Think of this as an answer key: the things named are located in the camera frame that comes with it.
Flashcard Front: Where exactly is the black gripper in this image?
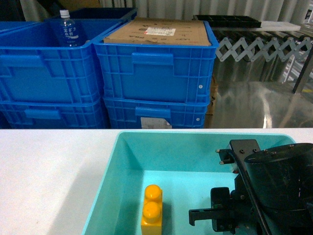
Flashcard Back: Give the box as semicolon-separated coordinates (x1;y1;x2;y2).
188;174;263;235

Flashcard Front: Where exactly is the yellow two-stud toy block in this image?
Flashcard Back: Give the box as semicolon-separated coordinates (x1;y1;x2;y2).
141;185;163;235

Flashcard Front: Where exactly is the brown cardboard box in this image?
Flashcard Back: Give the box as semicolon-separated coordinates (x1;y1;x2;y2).
103;18;212;46

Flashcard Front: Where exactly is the teal plastic tray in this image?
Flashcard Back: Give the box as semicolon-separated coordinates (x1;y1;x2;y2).
82;131;293;235

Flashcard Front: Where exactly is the blue crate lower middle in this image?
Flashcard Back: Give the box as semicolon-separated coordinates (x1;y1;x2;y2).
103;96;209;129

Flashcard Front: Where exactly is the blue crate with cardboard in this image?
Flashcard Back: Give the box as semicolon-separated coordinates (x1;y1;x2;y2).
94;21;219;103

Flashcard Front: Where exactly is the expandable roller conveyor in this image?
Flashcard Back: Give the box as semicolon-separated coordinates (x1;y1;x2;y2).
213;28;313;62

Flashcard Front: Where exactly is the black divided tray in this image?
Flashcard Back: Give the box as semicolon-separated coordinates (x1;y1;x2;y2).
193;15;261;28

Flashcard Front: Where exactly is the white foam board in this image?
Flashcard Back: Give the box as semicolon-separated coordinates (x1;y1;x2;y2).
255;21;301;31

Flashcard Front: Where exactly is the blue crate lower left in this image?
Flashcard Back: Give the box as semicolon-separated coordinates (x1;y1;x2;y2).
0;99;110;129

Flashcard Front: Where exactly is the blue crate upper left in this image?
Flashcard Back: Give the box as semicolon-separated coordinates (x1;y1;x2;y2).
0;19;120;104

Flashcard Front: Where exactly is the clear plastic water bottle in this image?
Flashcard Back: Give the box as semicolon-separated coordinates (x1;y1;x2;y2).
59;10;86;47

